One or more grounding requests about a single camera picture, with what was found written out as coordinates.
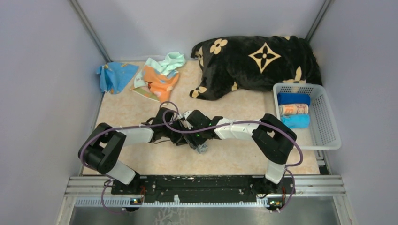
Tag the white plastic basket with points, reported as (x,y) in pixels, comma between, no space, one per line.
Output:
(322,132)

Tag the mint green towel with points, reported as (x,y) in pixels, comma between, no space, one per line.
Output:
(167,67)

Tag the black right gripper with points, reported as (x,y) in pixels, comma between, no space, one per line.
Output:
(194,142)

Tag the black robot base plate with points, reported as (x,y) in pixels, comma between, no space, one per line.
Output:
(205,189)

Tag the dark blue rolled towel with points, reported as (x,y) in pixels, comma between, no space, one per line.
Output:
(293,98)

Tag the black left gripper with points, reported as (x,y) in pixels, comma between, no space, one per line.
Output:
(179,139)

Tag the cyan rolled towel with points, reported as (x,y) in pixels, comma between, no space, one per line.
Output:
(296,121)

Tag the black beige flower blanket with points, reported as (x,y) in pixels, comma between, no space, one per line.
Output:
(252,63)

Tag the light blue crumpled cloth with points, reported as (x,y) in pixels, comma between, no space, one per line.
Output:
(114,76)

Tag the beige orange rolled towel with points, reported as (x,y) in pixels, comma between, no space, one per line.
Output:
(293,109)

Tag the orange polka dot towel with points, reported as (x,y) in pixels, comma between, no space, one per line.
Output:
(151,84)

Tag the blue white patterned towel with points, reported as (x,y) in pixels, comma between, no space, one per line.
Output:
(202,148)

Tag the aluminium rail frame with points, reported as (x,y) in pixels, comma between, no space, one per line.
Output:
(96,191)

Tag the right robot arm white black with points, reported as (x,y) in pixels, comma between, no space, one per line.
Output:
(273,138)

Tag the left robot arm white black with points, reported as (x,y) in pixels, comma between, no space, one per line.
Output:
(102,148)

